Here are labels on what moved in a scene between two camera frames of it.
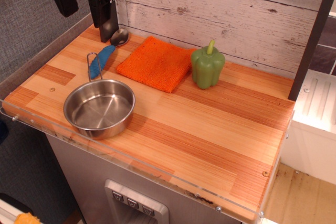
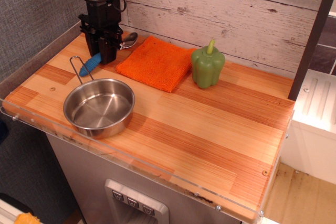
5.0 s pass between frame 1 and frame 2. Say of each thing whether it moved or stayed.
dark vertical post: stayed
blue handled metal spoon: moved
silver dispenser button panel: stayed
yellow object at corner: stayed
